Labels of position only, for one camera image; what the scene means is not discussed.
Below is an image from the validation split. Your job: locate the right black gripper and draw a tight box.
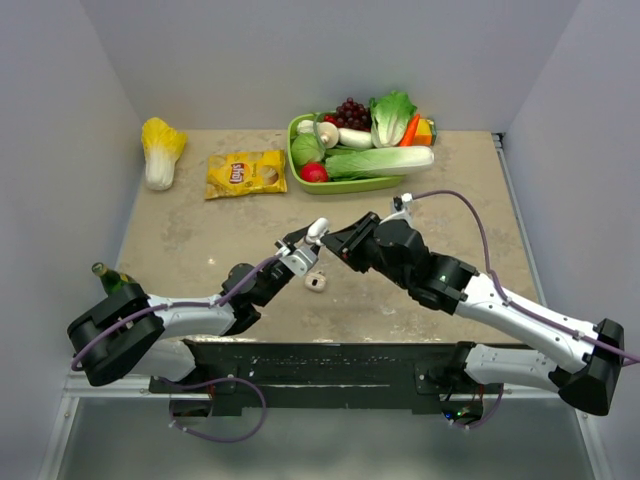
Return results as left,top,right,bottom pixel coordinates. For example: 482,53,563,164
320,212,411,290

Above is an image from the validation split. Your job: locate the white earbud charging case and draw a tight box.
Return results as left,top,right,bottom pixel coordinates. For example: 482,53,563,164
304,217,330,245

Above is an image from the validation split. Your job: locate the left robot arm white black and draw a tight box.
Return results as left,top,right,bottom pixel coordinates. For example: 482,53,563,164
67,218,329,392

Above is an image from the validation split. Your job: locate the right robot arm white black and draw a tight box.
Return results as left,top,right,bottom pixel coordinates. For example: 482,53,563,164
320,213,624,416

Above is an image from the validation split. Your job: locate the beige earbud case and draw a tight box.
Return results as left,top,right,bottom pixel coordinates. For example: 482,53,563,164
304,272,327,293

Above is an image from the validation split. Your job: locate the green plastic basket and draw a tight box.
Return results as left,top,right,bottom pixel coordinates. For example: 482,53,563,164
285,113,404,195

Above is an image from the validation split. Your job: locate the long white green cabbage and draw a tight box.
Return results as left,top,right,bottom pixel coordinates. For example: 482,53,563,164
325,146,435,179

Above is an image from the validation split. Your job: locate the red apple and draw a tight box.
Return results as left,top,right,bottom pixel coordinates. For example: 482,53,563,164
299,162,330,183

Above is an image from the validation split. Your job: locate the yellow Lays chips bag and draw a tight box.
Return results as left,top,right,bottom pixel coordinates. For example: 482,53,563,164
204,150,288,200

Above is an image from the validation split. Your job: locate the white daikon radish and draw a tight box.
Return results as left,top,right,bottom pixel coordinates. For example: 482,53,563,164
338,128,374,150

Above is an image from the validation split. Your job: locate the round green cabbage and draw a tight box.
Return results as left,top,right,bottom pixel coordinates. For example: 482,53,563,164
290,133,325,168

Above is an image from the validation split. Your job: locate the orange carrot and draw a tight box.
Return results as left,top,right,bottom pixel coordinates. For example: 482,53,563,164
398,114,421,147

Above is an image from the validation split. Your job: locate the beige mushroom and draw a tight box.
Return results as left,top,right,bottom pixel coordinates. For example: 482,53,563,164
314,122,340,149

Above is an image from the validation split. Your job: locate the purple grapes bunch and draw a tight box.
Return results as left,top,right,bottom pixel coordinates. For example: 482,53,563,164
332,97,372,132

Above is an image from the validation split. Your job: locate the orange pumpkin slice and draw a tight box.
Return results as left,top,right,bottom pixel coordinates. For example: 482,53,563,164
412,118,438,147

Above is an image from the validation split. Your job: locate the green leafy lettuce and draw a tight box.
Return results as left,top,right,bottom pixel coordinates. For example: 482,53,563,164
369,91,417,148

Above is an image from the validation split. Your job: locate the yellow napa cabbage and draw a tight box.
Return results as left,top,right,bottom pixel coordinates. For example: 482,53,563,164
141,117,188,191

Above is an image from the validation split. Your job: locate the green champagne bottle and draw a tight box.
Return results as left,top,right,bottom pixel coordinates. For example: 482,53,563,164
91,262,138,295

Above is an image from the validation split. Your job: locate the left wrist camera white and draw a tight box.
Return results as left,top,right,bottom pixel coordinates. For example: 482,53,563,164
275,240,317,277

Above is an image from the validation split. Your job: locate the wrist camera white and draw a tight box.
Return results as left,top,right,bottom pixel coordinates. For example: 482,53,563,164
380,193,414,227
275,240,317,277

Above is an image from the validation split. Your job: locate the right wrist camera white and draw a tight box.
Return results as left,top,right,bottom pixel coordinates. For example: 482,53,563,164
380,193,414,227

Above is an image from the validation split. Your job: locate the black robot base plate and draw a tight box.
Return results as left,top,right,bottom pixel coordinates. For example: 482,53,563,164
149,342,501,421

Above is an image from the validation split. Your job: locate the aluminium frame rail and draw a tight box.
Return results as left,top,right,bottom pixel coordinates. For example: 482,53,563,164
491,133,547,307

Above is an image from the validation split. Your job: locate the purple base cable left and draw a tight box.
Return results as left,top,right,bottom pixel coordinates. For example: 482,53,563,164
168,375,269,445

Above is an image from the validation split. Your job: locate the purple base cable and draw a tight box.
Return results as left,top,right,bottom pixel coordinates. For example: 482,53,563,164
168,375,269,445
447,384,504,431

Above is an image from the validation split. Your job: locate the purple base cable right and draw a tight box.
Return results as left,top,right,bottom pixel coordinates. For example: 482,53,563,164
447,384,504,431

